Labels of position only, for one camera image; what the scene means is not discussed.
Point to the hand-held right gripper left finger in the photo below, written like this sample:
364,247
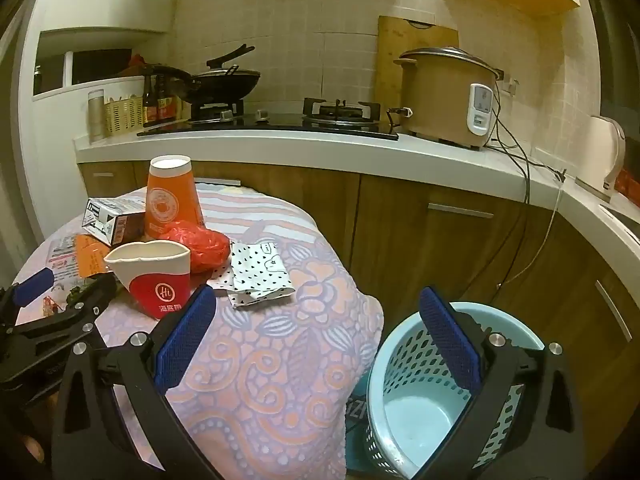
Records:
185,340

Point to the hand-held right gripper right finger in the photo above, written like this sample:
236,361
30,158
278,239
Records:
450,345

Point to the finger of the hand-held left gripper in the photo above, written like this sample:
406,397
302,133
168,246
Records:
32,282
95,297

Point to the printed paper flyer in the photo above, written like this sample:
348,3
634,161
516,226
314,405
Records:
60,260

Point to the orange paper sheet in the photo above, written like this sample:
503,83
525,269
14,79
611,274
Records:
87,257

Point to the white and red paper cup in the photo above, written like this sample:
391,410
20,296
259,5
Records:
157,285

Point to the light blue perforated basket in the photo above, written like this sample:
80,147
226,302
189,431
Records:
415,410

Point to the white and brown carton box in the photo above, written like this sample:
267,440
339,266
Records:
110,220

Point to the red plastic bag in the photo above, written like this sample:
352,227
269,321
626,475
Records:
200,245

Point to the polka dot white cloth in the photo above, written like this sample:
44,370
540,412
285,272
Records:
257,272

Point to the orange paper cup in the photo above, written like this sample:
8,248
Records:
167,200

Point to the pink patterned tablecloth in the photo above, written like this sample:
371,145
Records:
280,350

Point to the steel canister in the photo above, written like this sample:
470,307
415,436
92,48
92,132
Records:
96,115

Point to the yellow slotted basket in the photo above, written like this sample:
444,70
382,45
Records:
122,115

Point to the dark sauce bottle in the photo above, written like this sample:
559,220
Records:
149,105
166,102

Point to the white kitchen countertop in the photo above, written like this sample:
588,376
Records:
350,150

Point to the black glass gas stove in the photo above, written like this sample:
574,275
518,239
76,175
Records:
280,127

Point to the white electric kettle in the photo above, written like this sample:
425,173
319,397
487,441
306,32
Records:
602,150

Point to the tan rice cooker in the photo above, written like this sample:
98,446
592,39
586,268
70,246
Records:
435,95

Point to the black wok with lid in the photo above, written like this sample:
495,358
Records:
225,82

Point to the wooden cutting board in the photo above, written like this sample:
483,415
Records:
395,45

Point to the wall socket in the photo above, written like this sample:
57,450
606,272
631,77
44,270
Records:
510,84

